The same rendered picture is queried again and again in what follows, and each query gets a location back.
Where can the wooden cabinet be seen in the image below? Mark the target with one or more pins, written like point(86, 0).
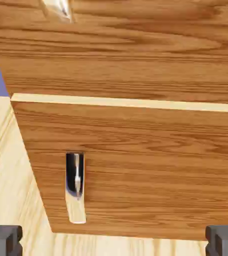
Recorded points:
point(126, 103)

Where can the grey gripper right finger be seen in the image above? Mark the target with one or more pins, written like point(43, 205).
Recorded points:
point(226, 242)

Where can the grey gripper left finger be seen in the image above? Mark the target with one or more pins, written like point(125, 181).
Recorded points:
point(2, 242)

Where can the wooden cabinet door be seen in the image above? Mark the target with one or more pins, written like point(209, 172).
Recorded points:
point(146, 170)
point(114, 60)

